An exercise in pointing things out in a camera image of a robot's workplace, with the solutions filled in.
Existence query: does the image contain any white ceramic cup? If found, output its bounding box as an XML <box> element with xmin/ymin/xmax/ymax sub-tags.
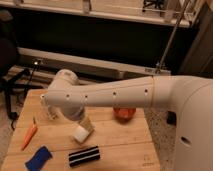
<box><xmin>73</xmin><ymin>126</ymin><xmax>91</xmax><ymax>143</ymax></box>

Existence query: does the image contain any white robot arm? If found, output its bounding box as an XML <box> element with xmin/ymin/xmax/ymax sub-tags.
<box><xmin>43</xmin><ymin>69</ymin><xmax>213</xmax><ymax>171</ymax></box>

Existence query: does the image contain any black white striped cloth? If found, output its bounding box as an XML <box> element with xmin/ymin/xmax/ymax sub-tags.
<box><xmin>68</xmin><ymin>146</ymin><xmax>100</xmax><ymax>167</ymax></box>

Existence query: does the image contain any orange bowl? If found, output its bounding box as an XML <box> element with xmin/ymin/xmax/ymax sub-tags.
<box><xmin>113</xmin><ymin>108</ymin><xmax>136</xmax><ymax>121</ymax></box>

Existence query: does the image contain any orange toy carrot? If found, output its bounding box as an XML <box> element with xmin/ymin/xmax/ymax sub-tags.
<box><xmin>21</xmin><ymin>119</ymin><xmax>38</xmax><ymax>150</ymax></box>

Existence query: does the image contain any black office chair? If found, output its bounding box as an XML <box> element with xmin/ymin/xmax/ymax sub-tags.
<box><xmin>0</xmin><ymin>10</ymin><xmax>41</xmax><ymax>129</ymax></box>

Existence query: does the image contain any metal pole stand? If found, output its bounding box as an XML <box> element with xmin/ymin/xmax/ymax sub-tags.
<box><xmin>155</xmin><ymin>0</ymin><xmax>190</xmax><ymax>74</ymax></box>

